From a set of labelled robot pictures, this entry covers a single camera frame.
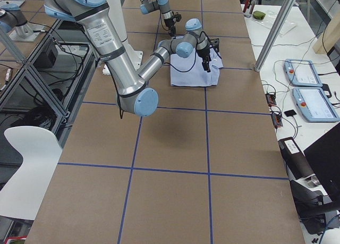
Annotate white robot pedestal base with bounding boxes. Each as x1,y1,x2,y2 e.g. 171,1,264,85
107,0,143,70

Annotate aluminium frame post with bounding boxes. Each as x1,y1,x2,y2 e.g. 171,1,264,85
254,0,296,72

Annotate lower blue teach pendant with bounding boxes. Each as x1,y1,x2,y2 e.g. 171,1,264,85
292,87,339,123

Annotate white chair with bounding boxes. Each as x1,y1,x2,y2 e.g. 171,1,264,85
1,126,62,220

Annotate black laptop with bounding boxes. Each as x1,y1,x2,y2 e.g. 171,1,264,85
304,124,339,200

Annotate blue teach pendant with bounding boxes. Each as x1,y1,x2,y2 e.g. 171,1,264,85
292,87,339,123
284,59,322,87

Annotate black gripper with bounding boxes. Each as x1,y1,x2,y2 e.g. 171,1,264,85
198,46,211,72
164,16,176,37

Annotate upper blue teach pendant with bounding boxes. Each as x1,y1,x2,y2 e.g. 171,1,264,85
284,59,322,87

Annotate black USB hub far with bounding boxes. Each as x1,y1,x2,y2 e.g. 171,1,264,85
265,93,277,106

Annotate black usb hub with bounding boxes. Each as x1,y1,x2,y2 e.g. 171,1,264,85
265,93,277,106
270,111,283,129

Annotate black labelled box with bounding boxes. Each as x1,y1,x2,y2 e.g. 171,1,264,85
278,137,314,179

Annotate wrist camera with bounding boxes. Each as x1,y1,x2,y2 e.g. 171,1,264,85
209,38,219,53
172,12,182,22

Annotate olive green cloth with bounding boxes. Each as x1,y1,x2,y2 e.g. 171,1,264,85
252,11,266,20

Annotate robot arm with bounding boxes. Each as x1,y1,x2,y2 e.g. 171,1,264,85
140,0,182,37
44,0,211,116

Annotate light blue striped shirt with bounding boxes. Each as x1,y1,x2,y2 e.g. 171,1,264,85
170,42,223,87

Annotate black USB hub near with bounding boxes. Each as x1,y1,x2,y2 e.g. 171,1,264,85
270,111,283,129

